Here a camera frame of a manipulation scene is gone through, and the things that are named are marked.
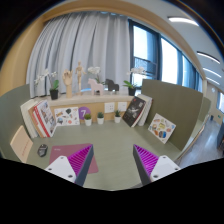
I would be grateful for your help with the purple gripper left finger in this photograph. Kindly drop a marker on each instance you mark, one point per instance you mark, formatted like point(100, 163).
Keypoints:
point(73, 168)

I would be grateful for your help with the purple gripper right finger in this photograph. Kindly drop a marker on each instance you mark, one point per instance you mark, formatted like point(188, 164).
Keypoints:
point(152, 167)

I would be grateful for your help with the maroon mouse pad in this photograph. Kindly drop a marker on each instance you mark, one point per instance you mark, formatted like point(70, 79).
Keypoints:
point(67, 150)

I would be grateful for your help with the black computer mouse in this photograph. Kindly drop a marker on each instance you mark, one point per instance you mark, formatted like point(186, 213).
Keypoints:
point(42, 150)

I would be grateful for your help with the colourful sticker card right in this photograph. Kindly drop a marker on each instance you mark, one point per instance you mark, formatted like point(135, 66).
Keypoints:
point(161, 128)

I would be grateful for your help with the small potted plant left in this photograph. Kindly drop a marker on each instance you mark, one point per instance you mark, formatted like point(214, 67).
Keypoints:
point(88, 119)

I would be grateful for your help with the small potted plant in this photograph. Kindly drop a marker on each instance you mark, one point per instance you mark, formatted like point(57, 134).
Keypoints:
point(117, 116)
point(88, 119)
point(100, 118)

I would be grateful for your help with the sticker sheet on shelf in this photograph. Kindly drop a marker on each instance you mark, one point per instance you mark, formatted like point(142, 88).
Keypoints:
point(67, 116)

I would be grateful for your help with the purple round number sign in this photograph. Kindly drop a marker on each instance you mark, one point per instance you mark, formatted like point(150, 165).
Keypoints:
point(83, 111)

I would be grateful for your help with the small potted plant middle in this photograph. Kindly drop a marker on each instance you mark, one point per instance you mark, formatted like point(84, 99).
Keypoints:
point(100, 118)

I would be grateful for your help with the tan wooden board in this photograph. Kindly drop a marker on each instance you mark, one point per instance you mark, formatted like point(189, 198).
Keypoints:
point(21, 144)

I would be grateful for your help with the small potted plant right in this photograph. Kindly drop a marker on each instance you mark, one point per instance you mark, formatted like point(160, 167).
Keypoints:
point(117, 116)

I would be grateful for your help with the black book leaning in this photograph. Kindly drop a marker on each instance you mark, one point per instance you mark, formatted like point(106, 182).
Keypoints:
point(134, 110)

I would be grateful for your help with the red white magazine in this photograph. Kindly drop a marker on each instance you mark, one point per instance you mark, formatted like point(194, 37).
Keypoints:
point(45, 117)

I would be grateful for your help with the wooden shelf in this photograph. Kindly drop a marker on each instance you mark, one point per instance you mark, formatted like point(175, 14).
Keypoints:
point(94, 102)

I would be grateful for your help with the white books behind black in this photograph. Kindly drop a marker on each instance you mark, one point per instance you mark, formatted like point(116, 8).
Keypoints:
point(146, 110)

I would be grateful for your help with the green partition panel right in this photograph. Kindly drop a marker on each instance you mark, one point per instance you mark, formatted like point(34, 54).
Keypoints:
point(183, 106)

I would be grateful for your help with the green partition panel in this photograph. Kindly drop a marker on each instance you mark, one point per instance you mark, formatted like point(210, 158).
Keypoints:
point(183, 106)
point(11, 118)

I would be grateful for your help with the white book stack left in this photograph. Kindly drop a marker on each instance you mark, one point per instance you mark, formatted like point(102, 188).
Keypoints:
point(27, 119)

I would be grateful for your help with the green partition panel left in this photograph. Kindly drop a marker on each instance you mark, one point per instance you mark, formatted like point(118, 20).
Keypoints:
point(11, 118)

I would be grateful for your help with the white orchid black pot right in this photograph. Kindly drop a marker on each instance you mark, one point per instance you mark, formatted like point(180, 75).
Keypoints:
point(132, 87)

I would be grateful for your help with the white orchid black pot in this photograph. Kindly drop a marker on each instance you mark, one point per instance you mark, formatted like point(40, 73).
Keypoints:
point(132, 87)
point(54, 83)

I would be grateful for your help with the pink wooden horse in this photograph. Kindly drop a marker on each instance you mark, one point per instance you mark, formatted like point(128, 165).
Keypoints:
point(95, 86)

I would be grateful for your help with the white orchid black pot left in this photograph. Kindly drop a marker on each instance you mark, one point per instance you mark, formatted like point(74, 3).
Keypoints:
point(54, 83)

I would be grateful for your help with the black wooden horse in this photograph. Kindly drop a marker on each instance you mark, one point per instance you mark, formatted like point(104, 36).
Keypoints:
point(111, 85)

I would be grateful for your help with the wooden hand model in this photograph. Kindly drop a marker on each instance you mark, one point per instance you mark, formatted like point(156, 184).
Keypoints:
point(67, 79)

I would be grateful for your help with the wooden mannequin figure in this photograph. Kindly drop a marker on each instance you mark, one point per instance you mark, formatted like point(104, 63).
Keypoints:
point(79, 71)

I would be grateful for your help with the white orchid middle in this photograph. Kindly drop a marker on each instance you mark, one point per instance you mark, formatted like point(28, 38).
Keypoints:
point(95, 71)

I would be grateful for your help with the grey curtain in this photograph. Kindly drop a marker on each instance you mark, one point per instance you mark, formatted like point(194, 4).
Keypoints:
point(86, 39)

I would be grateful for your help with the white wall socket right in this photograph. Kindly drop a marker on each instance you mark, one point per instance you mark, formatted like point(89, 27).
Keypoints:
point(122, 106)

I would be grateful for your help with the white wall socket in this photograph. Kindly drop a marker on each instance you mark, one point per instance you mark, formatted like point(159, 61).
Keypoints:
point(109, 107)
point(122, 106)

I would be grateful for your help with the white wall socket left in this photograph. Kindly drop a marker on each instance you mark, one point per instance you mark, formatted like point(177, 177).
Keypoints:
point(109, 107)

